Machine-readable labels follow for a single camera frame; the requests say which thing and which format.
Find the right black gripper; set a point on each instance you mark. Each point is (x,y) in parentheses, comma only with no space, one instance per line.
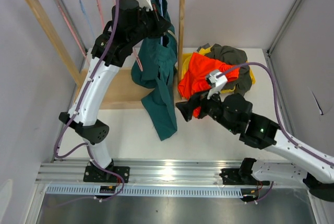
(201,100)

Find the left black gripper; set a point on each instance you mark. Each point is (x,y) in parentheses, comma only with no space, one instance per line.
(161,25)

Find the blue wire hanger green shorts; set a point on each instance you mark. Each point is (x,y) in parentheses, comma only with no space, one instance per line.
(161,12)

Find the pink wire hanger orange shorts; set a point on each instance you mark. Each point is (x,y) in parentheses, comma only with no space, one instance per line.
(138,59)

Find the dark green shorts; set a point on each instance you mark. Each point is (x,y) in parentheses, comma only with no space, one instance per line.
(158,58)

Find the yellow shorts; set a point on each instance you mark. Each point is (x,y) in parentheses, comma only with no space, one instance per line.
(186,62)

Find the pink wire hanger olive shorts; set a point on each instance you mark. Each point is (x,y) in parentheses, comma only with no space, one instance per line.
(100,13)

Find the olive green shorts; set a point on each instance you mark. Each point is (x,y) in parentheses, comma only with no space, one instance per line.
(233,56)

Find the light blue wire hanger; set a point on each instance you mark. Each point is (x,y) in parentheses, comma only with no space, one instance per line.
(83,10)

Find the grey shorts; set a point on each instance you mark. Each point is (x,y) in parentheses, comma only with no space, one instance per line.
(204,49)

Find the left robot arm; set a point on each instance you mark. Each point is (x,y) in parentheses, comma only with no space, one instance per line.
(82,116)

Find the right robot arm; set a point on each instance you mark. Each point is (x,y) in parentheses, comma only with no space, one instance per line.
(307,166)

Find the wooden clothes rack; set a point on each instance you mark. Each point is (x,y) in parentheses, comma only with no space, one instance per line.
(122,93)

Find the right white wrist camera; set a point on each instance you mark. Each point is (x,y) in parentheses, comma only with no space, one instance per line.
(216,80)

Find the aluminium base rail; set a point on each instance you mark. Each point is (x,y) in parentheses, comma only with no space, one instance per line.
(180,173)

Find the slotted cable duct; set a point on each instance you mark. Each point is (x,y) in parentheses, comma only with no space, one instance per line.
(167,191)

